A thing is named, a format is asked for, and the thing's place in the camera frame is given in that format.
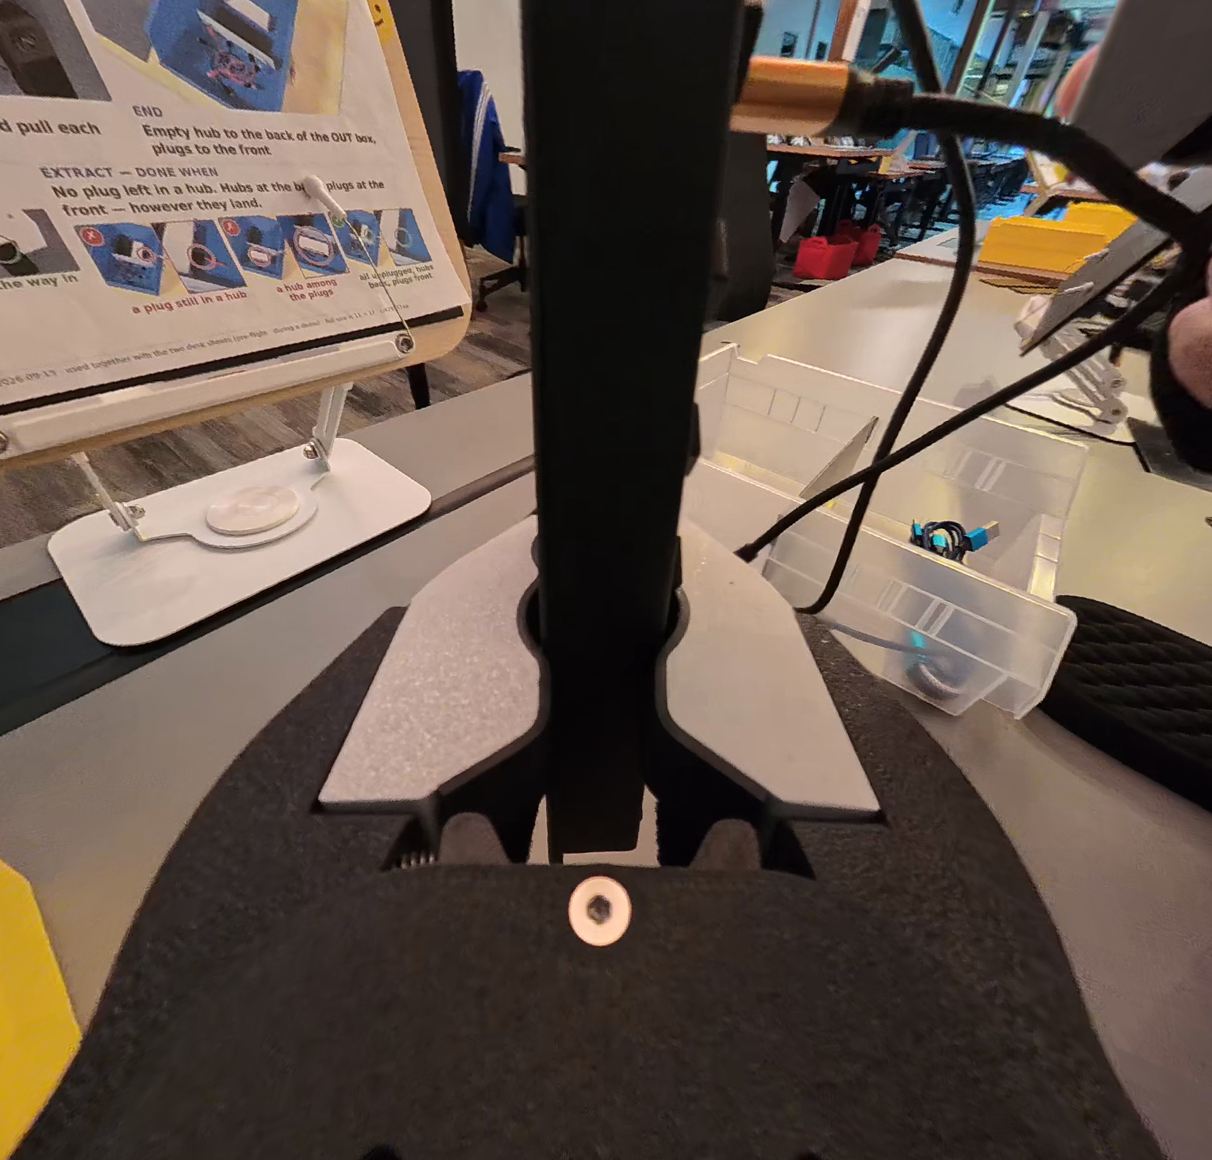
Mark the black framed panel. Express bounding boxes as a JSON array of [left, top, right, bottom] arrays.
[[363, 0, 466, 234]]

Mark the blue braided cable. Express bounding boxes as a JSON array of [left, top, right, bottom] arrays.
[[907, 514, 1005, 557]]

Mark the row of yellow bins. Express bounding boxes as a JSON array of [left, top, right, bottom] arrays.
[[975, 202, 1138, 283]]

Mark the person's right hand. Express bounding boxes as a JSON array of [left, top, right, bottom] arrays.
[[1053, 41, 1212, 408]]

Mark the black mesh pad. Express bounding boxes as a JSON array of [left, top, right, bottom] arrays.
[[1034, 595, 1212, 813]]

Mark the clear plastic bin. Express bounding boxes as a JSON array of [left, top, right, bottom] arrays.
[[685, 341, 1090, 721]]

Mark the instruction sheet on wooden stand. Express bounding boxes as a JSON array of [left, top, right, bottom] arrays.
[[0, 0, 476, 472]]

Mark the thin black hub cable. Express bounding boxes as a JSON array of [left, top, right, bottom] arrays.
[[794, 0, 977, 613]]

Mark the blue jacket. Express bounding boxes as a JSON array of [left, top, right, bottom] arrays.
[[457, 69, 528, 264]]

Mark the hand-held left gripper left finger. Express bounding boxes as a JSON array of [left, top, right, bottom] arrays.
[[315, 523, 551, 853]]

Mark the black USB hub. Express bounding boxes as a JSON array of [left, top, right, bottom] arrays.
[[519, 0, 753, 853]]

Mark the grey coiled cable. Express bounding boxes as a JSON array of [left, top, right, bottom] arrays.
[[892, 642, 964, 703]]

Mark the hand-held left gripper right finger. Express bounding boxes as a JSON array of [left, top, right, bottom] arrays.
[[653, 519, 885, 853]]

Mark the yellow storage bin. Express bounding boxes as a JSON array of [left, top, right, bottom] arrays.
[[0, 856, 83, 1153]]

